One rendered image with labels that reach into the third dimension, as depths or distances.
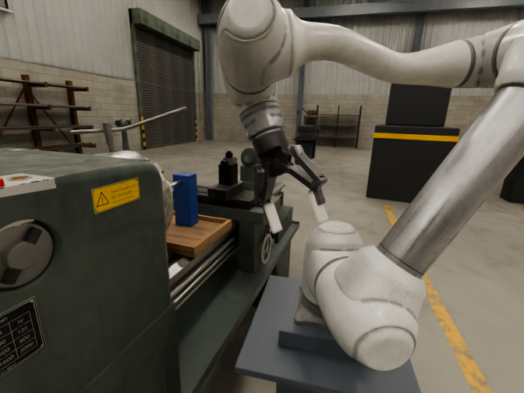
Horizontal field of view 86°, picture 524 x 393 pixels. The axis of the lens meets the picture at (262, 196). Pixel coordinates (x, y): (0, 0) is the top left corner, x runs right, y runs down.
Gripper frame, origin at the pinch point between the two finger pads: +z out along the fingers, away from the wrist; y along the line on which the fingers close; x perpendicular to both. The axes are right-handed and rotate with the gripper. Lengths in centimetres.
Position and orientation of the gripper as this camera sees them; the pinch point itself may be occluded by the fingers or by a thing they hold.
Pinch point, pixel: (297, 222)
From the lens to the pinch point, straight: 62.3
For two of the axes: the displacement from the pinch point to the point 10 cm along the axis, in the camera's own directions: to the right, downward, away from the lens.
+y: 6.4, -2.3, -7.3
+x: 6.9, -2.2, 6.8
